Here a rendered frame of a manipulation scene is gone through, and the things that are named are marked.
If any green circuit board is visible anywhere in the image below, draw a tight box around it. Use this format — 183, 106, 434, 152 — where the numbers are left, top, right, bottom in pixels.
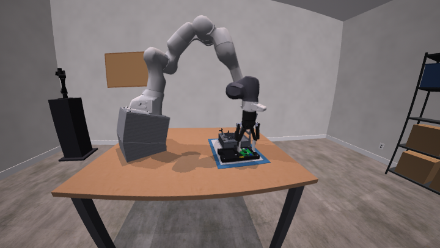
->
240, 148, 253, 156

